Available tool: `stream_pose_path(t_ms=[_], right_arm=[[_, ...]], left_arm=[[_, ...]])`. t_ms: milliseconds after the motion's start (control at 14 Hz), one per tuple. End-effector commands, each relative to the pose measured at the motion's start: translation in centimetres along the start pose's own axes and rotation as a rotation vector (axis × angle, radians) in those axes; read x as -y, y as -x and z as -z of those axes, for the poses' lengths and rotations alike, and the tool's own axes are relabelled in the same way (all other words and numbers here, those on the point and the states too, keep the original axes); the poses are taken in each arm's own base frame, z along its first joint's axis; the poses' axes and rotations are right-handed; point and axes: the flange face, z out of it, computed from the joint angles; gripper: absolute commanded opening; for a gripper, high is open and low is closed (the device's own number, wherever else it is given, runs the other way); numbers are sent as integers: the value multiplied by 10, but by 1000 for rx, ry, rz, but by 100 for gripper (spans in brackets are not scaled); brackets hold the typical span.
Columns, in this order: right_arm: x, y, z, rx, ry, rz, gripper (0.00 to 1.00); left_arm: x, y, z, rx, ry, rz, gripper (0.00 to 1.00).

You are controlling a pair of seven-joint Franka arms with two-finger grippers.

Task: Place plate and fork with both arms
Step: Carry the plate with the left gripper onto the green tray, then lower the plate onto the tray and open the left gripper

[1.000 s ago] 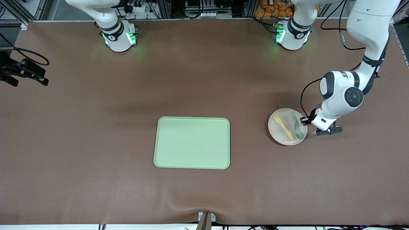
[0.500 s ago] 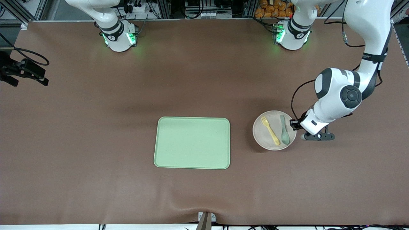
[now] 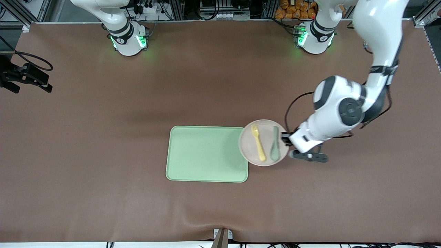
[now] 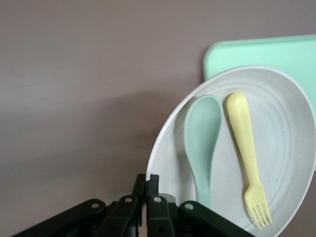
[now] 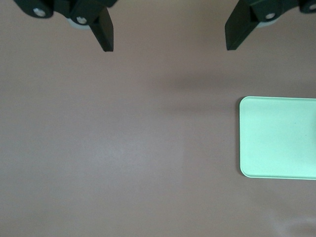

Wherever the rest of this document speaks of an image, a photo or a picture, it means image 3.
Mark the round beige plate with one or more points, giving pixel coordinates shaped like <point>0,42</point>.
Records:
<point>248,144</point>

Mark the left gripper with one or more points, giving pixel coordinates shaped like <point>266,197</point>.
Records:
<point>285,138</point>

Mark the yellow plastic fork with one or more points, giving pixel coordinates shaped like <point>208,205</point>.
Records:
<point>259,146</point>

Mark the light green rectangular tray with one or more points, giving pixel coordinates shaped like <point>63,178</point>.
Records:
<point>203,155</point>

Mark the aluminium frame rail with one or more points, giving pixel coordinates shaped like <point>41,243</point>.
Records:
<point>24,12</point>
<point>425,17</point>

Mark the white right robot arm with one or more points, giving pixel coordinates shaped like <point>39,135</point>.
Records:
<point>125,38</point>

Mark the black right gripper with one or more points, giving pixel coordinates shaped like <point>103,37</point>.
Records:
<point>7,74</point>

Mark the metal table edge bracket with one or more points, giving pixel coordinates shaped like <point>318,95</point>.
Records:
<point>222,237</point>

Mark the brown table cover mat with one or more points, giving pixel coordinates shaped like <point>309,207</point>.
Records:
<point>103,155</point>

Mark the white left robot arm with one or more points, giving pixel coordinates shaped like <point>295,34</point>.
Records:
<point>379,31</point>

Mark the pale green plastic spoon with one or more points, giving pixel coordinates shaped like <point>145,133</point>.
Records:
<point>275,148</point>

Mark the white power strip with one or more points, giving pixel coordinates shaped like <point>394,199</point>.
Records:
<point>148,8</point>

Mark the orange snack pile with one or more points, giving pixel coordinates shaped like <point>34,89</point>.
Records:
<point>296,8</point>

